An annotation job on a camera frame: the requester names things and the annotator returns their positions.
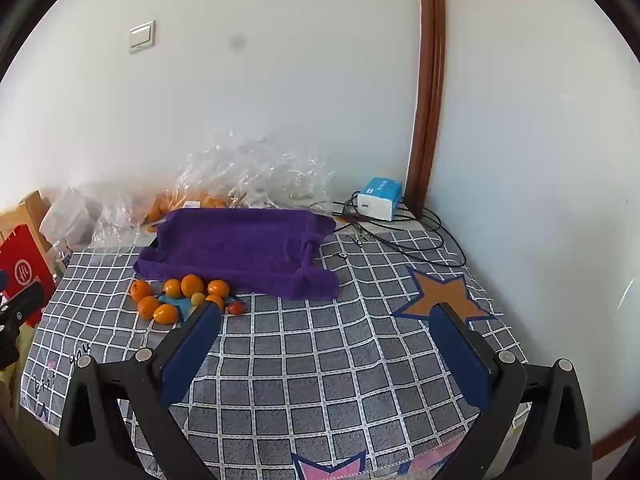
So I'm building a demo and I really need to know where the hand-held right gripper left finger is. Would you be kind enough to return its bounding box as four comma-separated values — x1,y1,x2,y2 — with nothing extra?
57,301,223,480

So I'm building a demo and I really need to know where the pile of bagged mandarins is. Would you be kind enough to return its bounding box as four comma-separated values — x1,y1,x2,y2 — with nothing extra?
146,194,172,224
177,189,232,210

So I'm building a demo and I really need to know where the red paper bag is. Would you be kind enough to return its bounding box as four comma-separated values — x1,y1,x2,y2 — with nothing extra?
0,225,56,328

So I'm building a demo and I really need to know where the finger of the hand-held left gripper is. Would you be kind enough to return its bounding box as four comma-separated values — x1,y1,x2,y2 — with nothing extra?
0,329,22,368
0,281,46,329

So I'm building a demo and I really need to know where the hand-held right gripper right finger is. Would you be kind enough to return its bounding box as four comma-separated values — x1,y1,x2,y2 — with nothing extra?
429,302,593,480

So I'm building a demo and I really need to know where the purple towel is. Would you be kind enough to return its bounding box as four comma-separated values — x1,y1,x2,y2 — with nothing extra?
134,207,341,301

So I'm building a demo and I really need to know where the black cable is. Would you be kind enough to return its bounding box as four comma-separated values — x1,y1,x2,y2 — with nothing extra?
307,192,468,267

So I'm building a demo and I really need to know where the clear plastic bottle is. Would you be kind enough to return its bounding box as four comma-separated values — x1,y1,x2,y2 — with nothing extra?
51,241,75,283

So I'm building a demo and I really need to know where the frosted plastic zip bag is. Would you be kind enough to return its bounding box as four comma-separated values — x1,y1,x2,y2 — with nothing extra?
39,187,107,252

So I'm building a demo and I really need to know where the brown wooden door frame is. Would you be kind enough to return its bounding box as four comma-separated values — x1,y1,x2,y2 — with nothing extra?
405,0,446,206

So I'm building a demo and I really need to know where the brown cardboard box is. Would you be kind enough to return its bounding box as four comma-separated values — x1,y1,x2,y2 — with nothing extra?
0,191,53,256

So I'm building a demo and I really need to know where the grey checked tablecloth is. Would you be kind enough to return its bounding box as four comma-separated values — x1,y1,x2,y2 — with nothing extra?
20,210,528,480

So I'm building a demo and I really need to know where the large clear plastic bag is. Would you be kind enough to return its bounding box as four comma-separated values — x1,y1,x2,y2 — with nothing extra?
172,132,336,211

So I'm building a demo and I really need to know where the blue and white box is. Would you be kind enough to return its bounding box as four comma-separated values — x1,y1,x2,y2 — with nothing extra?
357,177,403,222

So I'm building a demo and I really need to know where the white light switch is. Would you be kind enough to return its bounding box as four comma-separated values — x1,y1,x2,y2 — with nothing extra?
127,21,156,54

